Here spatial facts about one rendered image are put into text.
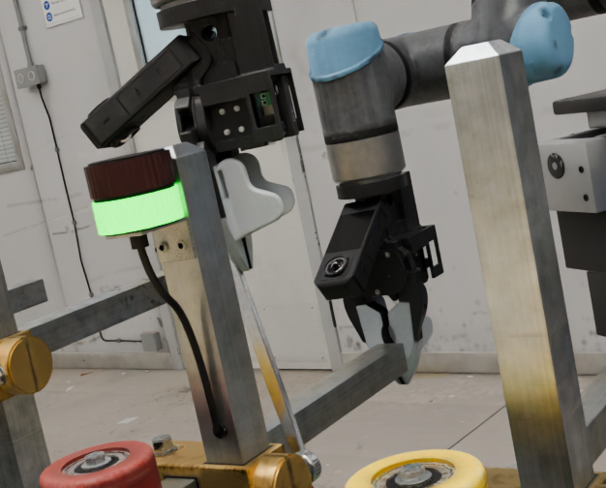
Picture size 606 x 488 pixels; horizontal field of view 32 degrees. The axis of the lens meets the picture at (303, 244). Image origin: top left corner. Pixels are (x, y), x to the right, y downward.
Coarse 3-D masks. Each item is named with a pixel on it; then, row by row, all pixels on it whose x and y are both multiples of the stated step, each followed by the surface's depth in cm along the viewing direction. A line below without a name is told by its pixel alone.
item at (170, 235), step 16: (112, 160) 71; (144, 192) 71; (176, 224) 76; (144, 240) 73; (160, 240) 77; (176, 240) 76; (192, 240) 75; (144, 256) 73; (160, 256) 77; (176, 256) 76; (192, 256) 76; (160, 288) 74; (176, 304) 75; (192, 336) 76; (208, 384) 77; (208, 400) 77; (224, 432) 78
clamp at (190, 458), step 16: (192, 448) 84; (272, 448) 80; (160, 464) 82; (176, 464) 81; (192, 464) 80; (208, 464) 80; (224, 464) 79; (240, 464) 78; (256, 464) 78; (272, 464) 77; (288, 464) 78; (304, 464) 79; (208, 480) 79; (224, 480) 78; (240, 480) 77; (256, 480) 77; (272, 480) 76; (288, 480) 78; (304, 480) 79
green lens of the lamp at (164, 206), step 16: (160, 192) 71; (176, 192) 73; (96, 208) 72; (112, 208) 71; (128, 208) 71; (144, 208) 71; (160, 208) 71; (176, 208) 72; (96, 224) 73; (112, 224) 71; (128, 224) 71; (144, 224) 71; (160, 224) 71
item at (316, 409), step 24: (360, 360) 103; (384, 360) 104; (336, 384) 97; (360, 384) 100; (384, 384) 103; (312, 408) 93; (336, 408) 96; (312, 432) 93; (168, 480) 81; (192, 480) 80
